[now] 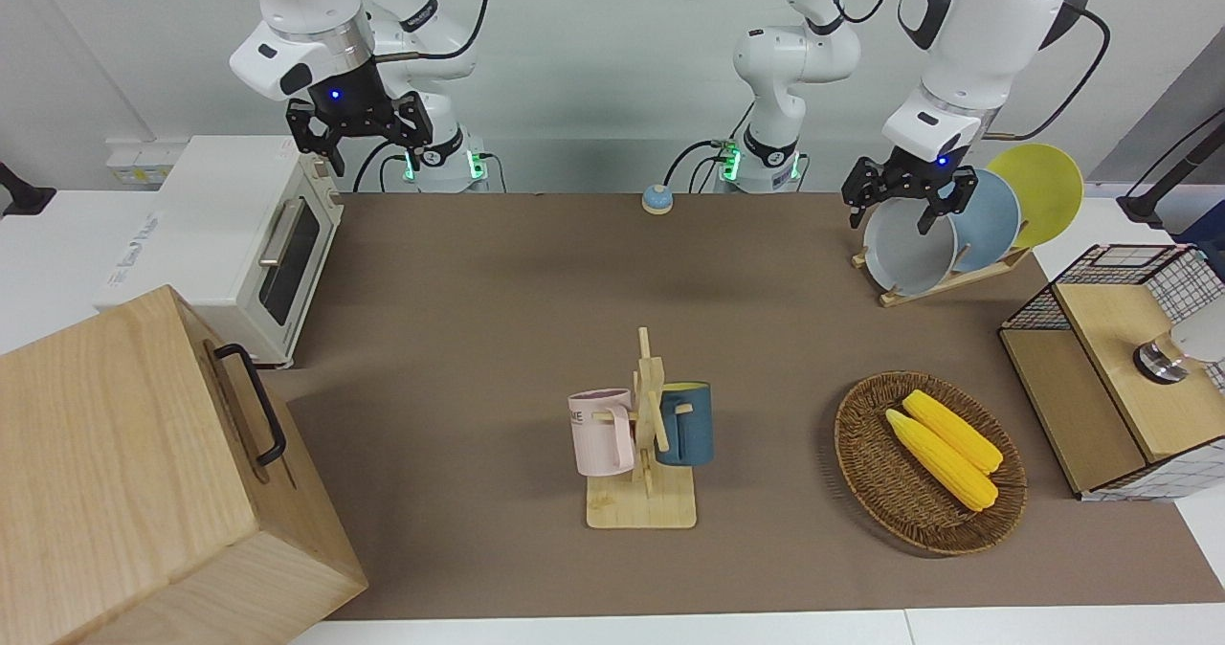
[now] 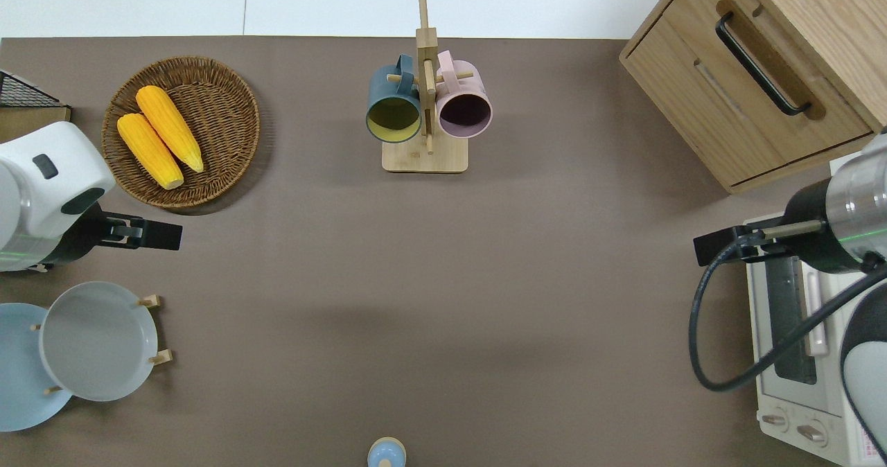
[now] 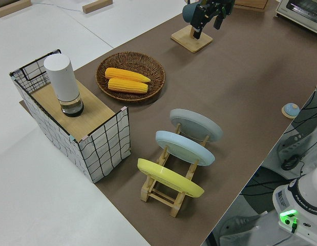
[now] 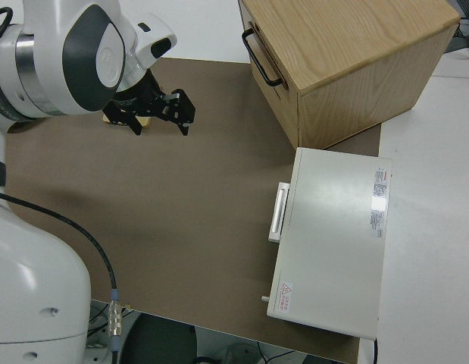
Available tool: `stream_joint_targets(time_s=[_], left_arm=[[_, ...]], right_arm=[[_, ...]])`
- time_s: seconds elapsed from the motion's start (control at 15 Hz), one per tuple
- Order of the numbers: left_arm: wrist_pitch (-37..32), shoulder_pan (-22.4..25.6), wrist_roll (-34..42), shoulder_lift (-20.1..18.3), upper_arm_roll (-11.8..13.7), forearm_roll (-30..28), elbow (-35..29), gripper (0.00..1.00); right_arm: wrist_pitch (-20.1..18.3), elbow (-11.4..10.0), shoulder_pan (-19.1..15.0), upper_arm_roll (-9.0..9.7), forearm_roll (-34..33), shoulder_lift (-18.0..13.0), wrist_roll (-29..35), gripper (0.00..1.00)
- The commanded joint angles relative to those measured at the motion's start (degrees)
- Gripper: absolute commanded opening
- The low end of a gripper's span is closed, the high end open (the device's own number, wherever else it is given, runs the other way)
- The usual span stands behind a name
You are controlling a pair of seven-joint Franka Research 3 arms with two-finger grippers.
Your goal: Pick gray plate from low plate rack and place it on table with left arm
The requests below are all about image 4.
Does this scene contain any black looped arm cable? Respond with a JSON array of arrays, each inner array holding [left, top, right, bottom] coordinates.
[[0, 8, 14, 39]]

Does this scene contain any white countertop oven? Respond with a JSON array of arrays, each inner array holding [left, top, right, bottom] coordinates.
[[264, 146, 393, 340]]

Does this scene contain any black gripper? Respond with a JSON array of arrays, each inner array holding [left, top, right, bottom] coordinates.
[[102, 73, 197, 138]]

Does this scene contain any brown table mat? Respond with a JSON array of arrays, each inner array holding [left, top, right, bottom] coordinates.
[[5, 56, 383, 364]]

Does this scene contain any black round base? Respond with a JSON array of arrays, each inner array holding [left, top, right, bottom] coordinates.
[[119, 312, 198, 364]]

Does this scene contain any light wooden drawer box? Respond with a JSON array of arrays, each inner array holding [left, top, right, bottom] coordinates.
[[237, 0, 461, 151]]

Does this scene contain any white oven door handle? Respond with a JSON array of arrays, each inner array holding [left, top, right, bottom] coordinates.
[[267, 182, 292, 244]]

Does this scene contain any small wooden block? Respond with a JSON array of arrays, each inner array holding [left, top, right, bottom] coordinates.
[[102, 115, 152, 130]]

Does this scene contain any black metal drawer handle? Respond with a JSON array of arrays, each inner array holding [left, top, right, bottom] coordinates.
[[241, 29, 285, 88]]

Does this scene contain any black cable with metal connector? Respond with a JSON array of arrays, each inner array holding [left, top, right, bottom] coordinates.
[[0, 190, 124, 364]]

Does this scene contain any white printed label sticker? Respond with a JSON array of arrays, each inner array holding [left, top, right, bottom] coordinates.
[[367, 168, 391, 240]]

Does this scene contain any red warning sticker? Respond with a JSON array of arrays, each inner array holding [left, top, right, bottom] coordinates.
[[277, 281, 294, 310]]

